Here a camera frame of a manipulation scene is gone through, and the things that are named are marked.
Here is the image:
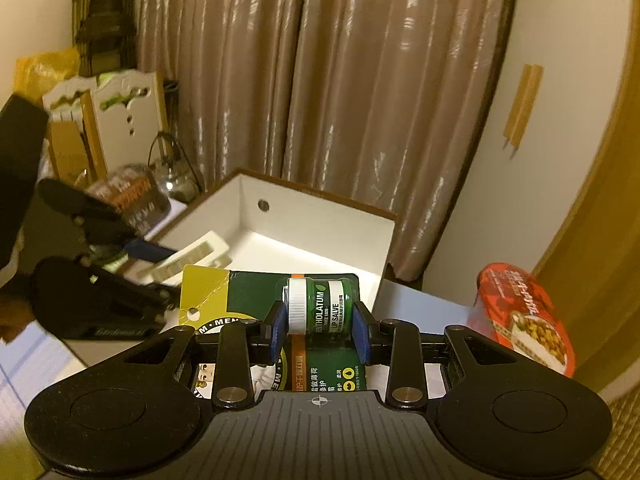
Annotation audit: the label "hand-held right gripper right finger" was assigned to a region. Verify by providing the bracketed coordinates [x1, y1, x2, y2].
[350, 300, 516, 411]

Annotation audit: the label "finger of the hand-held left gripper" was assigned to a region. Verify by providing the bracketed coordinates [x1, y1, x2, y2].
[37, 177, 178, 263]
[32, 256, 183, 329]

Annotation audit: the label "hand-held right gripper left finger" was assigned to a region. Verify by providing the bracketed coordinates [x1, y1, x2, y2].
[122, 302, 291, 411]

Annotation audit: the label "cream hair claw clip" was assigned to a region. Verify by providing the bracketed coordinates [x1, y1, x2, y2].
[135, 230, 233, 286]

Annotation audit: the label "green lip salve blister card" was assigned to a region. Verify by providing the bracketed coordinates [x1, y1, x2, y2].
[180, 265, 373, 393]

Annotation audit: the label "brown cardboard box white inside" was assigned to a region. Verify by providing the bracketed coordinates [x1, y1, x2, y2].
[142, 167, 398, 311]

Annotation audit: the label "checked desktop tablecloth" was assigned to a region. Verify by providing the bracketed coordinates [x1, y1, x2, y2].
[0, 277, 481, 461]

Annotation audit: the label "dark instant noodle bowl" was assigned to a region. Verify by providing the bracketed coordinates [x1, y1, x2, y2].
[85, 165, 173, 233]

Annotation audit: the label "small brown cardboard carton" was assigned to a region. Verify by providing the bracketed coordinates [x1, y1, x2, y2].
[50, 120, 96, 181]

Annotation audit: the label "glass teapot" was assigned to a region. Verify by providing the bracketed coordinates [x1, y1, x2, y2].
[147, 130, 206, 201]

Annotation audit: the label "white carved chair back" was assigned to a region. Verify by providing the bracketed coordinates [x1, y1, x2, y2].
[92, 70, 171, 173]
[42, 77, 96, 126]

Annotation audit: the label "yellow plastic bag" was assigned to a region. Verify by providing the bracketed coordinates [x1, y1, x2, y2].
[12, 47, 81, 106]

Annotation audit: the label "red instant noodle bowl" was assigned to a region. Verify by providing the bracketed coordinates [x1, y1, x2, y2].
[472, 262, 576, 378]

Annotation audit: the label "dark folding stools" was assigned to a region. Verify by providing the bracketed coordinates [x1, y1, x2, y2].
[72, 0, 138, 73]

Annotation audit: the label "brown shiny curtain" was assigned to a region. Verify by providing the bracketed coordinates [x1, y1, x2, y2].
[137, 0, 521, 281]

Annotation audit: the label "wooden door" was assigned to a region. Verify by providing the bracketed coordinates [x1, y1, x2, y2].
[530, 90, 640, 411]

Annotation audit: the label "quilted beige chair cushion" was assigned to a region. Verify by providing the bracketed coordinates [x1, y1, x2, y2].
[595, 390, 640, 480]

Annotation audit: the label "yellow paper wall ornament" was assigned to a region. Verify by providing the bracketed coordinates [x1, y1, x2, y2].
[502, 64, 545, 158]

